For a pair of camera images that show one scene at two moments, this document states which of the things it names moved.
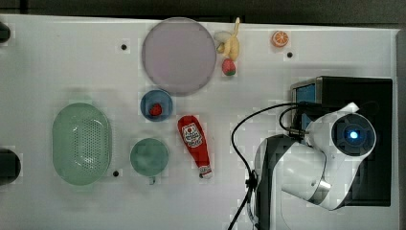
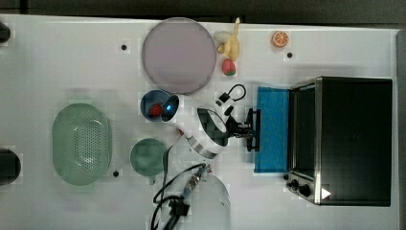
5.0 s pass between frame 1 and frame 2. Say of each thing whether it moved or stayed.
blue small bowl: stayed
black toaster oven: stayed
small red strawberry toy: stayed
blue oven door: moved
